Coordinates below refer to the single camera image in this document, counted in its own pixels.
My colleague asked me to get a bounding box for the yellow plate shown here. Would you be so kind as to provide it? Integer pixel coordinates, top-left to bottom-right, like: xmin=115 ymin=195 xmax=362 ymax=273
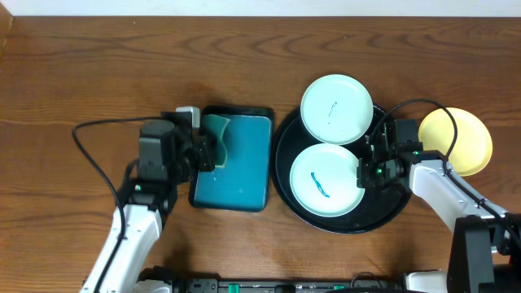
xmin=418 ymin=107 xmax=493 ymax=177

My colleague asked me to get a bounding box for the black round tray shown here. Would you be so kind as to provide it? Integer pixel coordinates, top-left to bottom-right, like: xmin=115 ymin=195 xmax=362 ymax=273
xmin=269 ymin=108 xmax=411 ymax=234

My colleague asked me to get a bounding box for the green sponge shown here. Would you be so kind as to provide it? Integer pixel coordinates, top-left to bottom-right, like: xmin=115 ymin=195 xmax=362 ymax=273
xmin=202 ymin=114 xmax=230 ymax=168

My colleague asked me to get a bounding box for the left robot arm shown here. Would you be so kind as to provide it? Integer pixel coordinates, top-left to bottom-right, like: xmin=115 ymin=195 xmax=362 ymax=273
xmin=81 ymin=107 xmax=217 ymax=293

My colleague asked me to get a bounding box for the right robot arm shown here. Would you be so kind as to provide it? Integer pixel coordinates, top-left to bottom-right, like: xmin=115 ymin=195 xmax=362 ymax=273
xmin=357 ymin=120 xmax=520 ymax=292

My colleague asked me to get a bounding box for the pale green plate top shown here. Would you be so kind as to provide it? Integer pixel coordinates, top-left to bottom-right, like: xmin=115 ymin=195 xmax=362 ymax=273
xmin=300 ymin=74 xmax=374 ymax=145

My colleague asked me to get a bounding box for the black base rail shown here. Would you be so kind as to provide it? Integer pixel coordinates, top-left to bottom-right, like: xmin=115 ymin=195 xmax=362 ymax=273
xmin=138 ymin=266 xmax=408 ymax=293

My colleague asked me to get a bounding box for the teal rectangular tray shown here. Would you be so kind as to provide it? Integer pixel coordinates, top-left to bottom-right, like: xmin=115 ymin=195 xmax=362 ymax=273
xmin=189 ymin=105 xmax=274 ymax=212

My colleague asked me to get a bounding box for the pale green plate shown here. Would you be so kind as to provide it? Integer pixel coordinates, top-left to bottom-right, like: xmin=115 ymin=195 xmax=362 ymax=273
xmin=300 ymin=74 xmax=374 ymax=145
xmin=290 ymin=143 xmax=365 ymax=217

